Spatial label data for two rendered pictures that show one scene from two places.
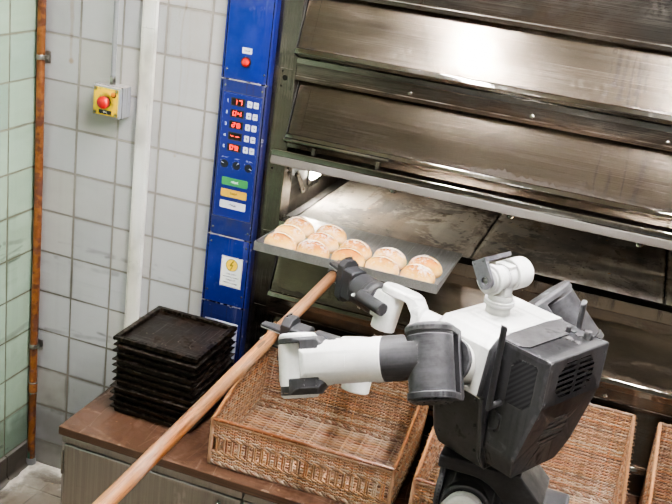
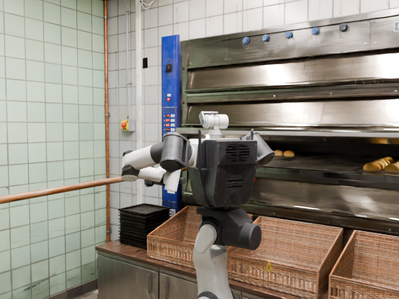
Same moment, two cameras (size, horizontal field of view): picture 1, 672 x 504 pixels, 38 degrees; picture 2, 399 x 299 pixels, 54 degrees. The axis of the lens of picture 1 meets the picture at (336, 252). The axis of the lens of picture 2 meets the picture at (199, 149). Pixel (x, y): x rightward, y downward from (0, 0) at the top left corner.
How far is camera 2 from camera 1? 1.12 m
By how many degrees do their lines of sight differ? 25
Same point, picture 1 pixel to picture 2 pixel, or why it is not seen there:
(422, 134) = (234, 114)
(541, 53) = (274, 69)
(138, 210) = not seen: hidden behind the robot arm
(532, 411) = (215, 167)
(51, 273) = (113, 199)
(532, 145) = (276, 108)
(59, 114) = (113, 135)
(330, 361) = (133, 156)
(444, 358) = (173, 145)
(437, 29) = (234, 70)
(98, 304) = not seen: hidden behind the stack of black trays
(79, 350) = not seen: hidden behind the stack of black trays
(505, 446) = (210, 189)
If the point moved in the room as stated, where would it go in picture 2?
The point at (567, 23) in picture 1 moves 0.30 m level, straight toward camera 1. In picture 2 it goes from (281, 54) to (265, 47)
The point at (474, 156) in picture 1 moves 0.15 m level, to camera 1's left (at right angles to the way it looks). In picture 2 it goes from (254, 118) to (232, 118)
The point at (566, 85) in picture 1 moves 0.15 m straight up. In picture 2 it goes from (284, 79) to (284, 55)
